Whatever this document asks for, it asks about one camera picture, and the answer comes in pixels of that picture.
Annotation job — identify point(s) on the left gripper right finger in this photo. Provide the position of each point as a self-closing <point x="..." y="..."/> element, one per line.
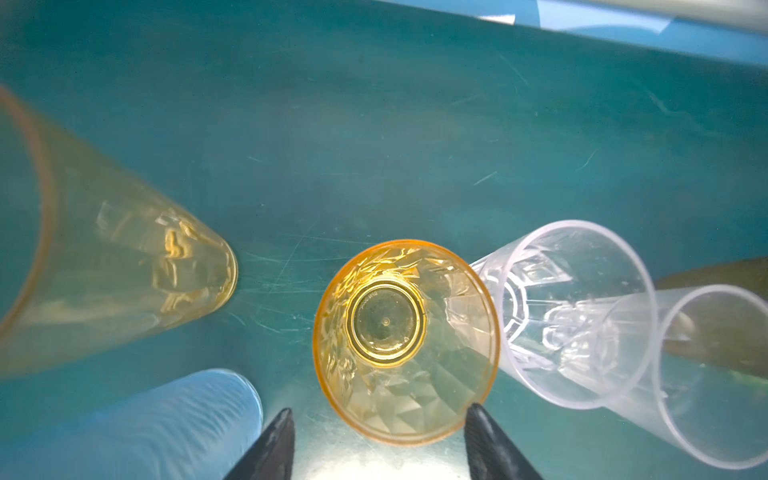
<point x="491" y="454"/>

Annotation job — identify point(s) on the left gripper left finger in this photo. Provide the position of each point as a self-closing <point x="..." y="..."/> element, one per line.
<point x="271" y="457"/>

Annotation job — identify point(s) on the short orange glass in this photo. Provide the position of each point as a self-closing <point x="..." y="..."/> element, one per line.
<point x="406" y="338"/>

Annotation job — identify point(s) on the clear glass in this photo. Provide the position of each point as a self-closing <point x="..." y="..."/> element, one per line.
<point x="717" y="416"/>
<point x="577" y="312"/>

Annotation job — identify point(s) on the tall blue frosted glass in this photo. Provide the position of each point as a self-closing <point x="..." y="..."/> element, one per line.
<point x="196" y="427"/>

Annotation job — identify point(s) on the tall amber glass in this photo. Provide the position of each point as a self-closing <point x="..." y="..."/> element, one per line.
<point x="91" y="256"/>

